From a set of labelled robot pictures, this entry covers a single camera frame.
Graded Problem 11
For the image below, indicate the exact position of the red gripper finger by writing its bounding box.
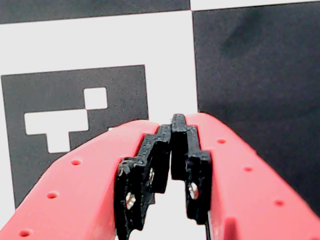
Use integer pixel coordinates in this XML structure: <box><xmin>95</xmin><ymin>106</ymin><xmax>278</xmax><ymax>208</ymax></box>
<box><xmin>0</xmin><ymin>119</ymin><xmax>173</xmax><ymax>240</ymax></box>
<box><xmin>170</xmin><ymin>112</ymin><xmax>320</xmax><ymax>240</ymax></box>

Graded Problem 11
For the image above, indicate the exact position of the checkerboard marker mat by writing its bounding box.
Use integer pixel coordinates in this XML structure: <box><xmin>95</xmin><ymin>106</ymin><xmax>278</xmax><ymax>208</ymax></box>
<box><xmin>0</xmin><ymin>0</ymin><xmax>320</xmax><ymax>240</ymax></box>

